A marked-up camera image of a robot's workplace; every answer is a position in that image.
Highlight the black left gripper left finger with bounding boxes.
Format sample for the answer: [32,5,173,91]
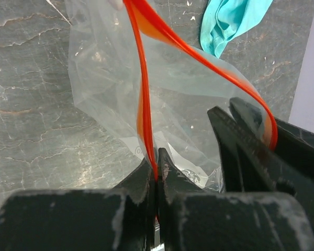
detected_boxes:
[0,161,155,250]

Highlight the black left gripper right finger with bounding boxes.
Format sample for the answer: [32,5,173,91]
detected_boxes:
[158,148,314,250]

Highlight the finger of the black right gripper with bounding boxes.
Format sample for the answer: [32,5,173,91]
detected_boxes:
[229,97,314,237]
[207,107,296,196]

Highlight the clear zip top bag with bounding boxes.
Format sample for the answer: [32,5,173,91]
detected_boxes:
[65,1,277,191]

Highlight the teal cloth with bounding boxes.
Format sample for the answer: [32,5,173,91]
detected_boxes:
[199,0,272,58]

